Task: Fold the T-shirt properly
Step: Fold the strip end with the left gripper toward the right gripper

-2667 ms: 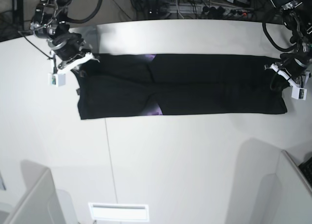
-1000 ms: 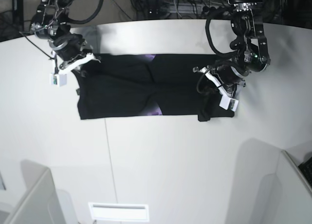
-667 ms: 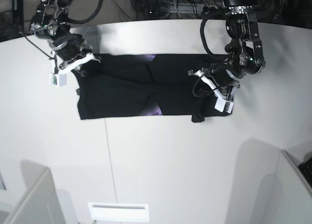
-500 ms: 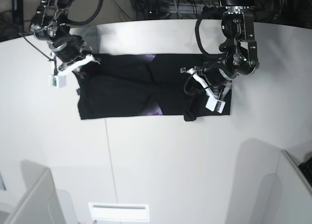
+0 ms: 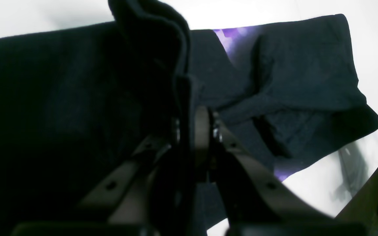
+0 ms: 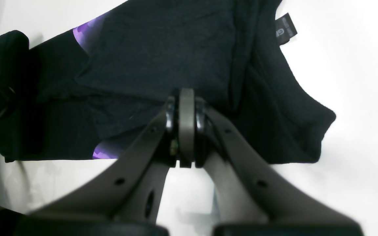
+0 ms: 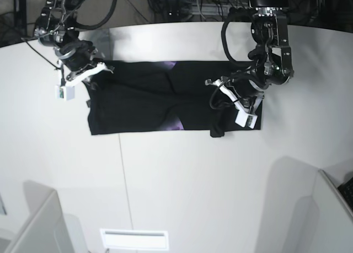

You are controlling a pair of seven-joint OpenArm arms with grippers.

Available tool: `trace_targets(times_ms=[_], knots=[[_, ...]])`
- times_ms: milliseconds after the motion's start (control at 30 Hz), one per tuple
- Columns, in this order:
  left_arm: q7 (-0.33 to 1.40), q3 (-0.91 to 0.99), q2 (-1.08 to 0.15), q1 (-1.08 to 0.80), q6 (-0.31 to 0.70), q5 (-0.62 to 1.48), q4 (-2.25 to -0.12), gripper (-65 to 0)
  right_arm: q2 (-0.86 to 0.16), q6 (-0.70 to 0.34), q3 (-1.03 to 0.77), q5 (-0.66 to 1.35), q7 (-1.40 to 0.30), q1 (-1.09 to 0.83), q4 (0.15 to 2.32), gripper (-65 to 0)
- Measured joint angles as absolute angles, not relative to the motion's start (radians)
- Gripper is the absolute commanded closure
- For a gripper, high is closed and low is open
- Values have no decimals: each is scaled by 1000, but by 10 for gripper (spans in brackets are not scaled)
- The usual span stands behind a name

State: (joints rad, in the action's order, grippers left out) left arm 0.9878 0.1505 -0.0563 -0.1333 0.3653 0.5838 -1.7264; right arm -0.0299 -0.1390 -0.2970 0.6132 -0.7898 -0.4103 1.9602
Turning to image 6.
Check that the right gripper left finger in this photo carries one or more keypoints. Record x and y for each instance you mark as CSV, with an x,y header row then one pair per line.
x,y
131,188

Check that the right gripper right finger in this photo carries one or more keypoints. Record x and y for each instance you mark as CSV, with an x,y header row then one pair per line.
x,y
250,194

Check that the black T-shirt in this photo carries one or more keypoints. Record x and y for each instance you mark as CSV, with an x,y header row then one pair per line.
x,y
101,83

